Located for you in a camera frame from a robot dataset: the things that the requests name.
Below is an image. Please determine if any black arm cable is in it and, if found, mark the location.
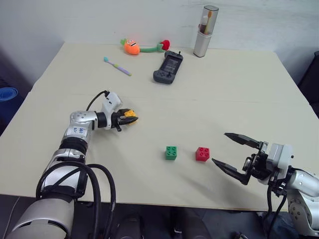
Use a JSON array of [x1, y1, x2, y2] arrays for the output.
[[265, 183, 287, 239], [35, 90, 117, 239]]

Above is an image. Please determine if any dark blue cloth bundle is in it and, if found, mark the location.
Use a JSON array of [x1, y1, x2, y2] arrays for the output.
[[256, 211, 301, 239]]

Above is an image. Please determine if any small toothpaste tube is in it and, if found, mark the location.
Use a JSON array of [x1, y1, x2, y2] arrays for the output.
[[198, 15, 208, 33]]

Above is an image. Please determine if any red toy building cube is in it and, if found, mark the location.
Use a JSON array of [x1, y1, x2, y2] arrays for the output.
[[195, 146, 210, 163]]

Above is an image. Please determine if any silver clear-lid toothbrush travel case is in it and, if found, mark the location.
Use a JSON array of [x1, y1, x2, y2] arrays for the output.
[[193, 5, 220, 59]]

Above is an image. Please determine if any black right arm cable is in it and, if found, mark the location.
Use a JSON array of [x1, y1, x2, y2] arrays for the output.
[[265, 183, 287, 239]]

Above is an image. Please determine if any green toy building cube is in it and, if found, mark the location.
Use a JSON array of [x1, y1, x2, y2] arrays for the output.
[[164, 145, 178, 161]]

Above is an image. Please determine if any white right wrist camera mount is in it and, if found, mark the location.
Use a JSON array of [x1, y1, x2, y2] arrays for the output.
[[265, 143, 294, 186]]

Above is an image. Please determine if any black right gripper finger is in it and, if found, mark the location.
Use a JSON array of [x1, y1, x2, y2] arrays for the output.
[[223, 132, 265, 150], [211, 158, 251, 186]]

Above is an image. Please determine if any purple and teal toothbrush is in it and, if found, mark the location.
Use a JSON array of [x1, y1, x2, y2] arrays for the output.
[[103, 56, 132, 77]]

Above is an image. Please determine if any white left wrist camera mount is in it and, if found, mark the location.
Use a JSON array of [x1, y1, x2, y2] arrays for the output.
[[101, 91, 123, 130]]

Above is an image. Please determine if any orange carrot plush toy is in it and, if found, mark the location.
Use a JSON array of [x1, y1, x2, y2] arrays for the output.
[[120, 37, 141, 56]]

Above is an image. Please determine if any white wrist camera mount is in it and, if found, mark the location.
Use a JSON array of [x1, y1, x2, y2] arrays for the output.
[[265, 143, 294, 186], [101, 91, 123, 130]]

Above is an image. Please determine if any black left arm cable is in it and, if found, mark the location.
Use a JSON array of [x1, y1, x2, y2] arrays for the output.
[[35, 90, 117, 239]]

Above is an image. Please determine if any dark grey handheld game controller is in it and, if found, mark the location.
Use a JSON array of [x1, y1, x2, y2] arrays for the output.
[[152, 50, 184, 85]]

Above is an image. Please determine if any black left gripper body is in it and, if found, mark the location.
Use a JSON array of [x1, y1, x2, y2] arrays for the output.
[[111, 110, 124, 133]]

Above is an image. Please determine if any dark rounded shape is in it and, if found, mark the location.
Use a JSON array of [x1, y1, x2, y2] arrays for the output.
[[116, 213, 146, 239]]

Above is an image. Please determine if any orange toothbrush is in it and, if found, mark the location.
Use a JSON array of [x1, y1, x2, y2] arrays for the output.
[[204, 10, 213, 34]]

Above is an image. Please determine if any red plush flower green stem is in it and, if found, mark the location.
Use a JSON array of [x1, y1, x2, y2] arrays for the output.
[[139, 39, 172, 54]]

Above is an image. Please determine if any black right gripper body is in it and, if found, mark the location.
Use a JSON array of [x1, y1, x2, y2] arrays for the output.
[[242, 141, 271, 184]]

